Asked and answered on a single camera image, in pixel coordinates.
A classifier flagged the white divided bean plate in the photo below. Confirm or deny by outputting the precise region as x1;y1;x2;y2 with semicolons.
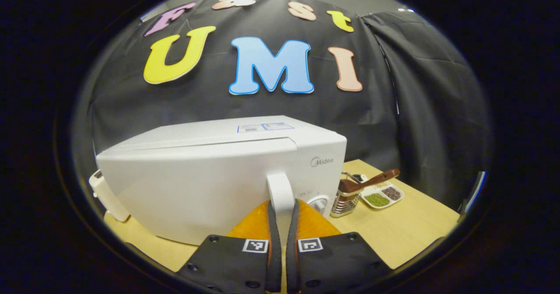
360;181;405;210

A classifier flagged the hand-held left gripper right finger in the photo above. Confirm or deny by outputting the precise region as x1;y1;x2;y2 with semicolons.
287;199;392;294

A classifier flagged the white microwave oven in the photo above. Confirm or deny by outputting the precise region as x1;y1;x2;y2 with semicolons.
95;115;347;246

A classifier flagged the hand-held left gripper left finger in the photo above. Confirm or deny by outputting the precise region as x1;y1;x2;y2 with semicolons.
177;200;283;294

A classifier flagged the black backdrop cloth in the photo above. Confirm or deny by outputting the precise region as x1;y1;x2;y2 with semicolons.
74;0;493;211

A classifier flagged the white toaster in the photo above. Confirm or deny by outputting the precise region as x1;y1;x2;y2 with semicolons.
89;169;130;222

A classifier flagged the metal utensil holder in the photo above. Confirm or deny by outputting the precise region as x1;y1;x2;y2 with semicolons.
330;171;364;218

